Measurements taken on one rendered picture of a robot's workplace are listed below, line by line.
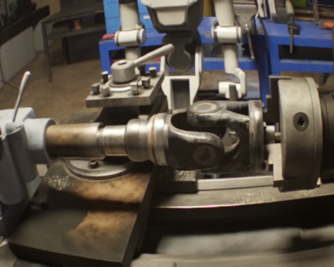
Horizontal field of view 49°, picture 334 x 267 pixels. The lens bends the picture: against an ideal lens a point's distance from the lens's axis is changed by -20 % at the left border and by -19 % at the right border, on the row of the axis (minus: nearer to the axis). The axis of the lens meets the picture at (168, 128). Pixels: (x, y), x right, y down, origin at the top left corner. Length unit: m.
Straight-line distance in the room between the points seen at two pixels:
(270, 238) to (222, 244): 0.14
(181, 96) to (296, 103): 1.16
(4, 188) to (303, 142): 0.69
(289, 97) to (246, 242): 0.49
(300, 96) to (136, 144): 0.36
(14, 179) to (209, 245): 0.57
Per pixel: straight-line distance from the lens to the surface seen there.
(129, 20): 1.91
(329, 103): 0.87
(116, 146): 0.92
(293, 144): 0.79
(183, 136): 0.85
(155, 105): 1.10
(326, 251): 0.96
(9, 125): 0.96
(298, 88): 0.83
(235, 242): 1.17
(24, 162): 0.99
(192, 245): 1.18
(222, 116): 0.85
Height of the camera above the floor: 1.53
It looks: 27 degrees down
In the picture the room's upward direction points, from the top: 8 degrees counter-clockwise
